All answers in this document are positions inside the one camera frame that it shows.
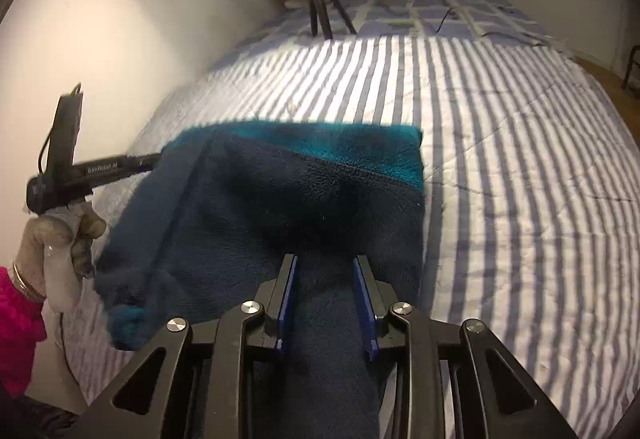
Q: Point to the blue white striped quilt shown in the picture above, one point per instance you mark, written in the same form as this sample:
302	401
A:
531	198

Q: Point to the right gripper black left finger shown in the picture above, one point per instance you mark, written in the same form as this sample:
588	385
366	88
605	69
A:
276	298

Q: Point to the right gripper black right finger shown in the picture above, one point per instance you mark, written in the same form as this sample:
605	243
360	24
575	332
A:
373	299

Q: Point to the black clothes rack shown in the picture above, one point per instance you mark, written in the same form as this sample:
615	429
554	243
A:
630	81

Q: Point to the left hand grey glove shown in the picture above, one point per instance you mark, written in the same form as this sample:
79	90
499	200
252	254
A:
55	255

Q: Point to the teal plaid fleece garment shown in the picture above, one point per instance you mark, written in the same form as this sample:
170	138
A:
224	206

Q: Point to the black tripod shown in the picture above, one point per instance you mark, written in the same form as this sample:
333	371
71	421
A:
319	18

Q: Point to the left forearm magenta sleeve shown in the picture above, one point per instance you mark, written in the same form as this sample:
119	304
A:
22	328

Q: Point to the blue checked bed sheet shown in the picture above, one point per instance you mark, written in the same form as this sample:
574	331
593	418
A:
498	21

